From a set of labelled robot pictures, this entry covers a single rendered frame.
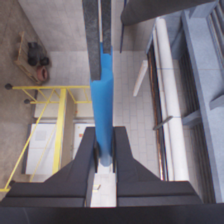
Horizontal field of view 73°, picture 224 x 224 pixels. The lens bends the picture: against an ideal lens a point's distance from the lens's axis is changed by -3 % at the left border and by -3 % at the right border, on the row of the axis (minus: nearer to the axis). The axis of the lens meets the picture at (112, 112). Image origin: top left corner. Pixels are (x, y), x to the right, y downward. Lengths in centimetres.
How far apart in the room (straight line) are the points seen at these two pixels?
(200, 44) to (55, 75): 398
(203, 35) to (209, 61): 66
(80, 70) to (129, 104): 188
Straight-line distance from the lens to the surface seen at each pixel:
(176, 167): 316
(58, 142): 287
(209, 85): 355
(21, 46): 416
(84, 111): 412
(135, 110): 452
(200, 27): 436
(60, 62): 544
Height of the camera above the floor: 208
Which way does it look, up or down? 1 degrees up
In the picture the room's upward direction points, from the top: 90 degrees clockwise
